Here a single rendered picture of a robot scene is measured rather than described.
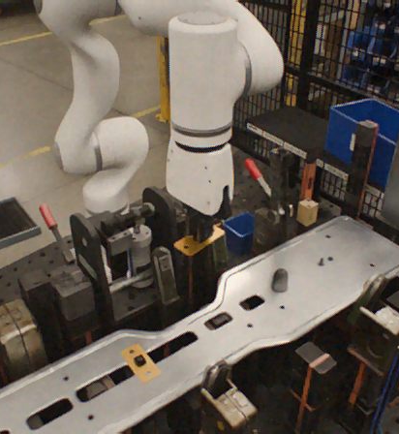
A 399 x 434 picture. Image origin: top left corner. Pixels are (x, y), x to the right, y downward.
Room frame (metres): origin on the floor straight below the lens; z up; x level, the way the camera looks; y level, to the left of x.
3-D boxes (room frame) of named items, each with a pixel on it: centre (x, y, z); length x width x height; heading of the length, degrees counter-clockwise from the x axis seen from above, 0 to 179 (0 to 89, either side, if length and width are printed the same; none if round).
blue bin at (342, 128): (1.27, -0.51, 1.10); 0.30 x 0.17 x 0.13; 27
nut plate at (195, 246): (0.65, 0.00, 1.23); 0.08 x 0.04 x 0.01; 136
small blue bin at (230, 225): (1.32, -0.14, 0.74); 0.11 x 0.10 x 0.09; 126
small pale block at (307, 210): (1.01, -0.26, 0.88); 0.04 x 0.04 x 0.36; 36
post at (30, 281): (0.71, 0.31, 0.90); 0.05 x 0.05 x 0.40; 36
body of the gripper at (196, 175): (0.65, 0.00, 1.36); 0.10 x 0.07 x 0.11; 46
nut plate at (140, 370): (0.59, 0.10, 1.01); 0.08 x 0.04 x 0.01; 35
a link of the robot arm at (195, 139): (0.65, 0.00, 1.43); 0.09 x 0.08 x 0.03; 46
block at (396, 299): (0.76, -0.44, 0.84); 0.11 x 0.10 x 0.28; 36
